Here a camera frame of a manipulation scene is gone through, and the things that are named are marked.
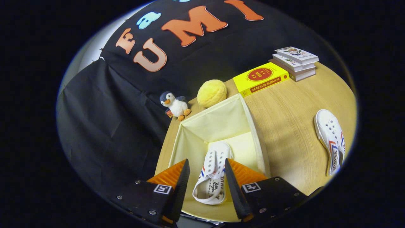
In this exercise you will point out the yellow round plush bun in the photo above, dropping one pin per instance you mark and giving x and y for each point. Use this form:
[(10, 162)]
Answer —
[(211, 93)]

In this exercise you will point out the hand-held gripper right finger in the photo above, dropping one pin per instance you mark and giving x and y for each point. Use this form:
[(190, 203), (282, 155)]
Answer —
[(235, 193)]

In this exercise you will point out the yellow book with red circle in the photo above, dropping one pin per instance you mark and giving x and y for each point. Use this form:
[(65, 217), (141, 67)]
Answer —
[(243, 80)]

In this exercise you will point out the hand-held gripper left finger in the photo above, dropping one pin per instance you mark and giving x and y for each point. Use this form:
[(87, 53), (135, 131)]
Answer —
[(180, 190)]

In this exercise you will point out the white canvas shoe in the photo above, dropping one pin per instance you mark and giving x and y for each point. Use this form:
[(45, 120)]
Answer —
[(215, 158), (329, 129)]

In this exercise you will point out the beige fabric storage box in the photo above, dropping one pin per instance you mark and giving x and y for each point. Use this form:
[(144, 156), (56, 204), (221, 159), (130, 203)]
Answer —
[(218, 120)]

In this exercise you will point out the brown cover book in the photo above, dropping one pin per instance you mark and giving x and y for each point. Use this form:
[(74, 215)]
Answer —
[(302, 76)]

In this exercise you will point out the white illustrated cover book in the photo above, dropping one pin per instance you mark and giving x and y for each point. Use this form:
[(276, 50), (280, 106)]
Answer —
[(297, 53)]

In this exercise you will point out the penguin plush toy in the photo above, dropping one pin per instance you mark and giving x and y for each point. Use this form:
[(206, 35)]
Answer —
[(177, 106)]

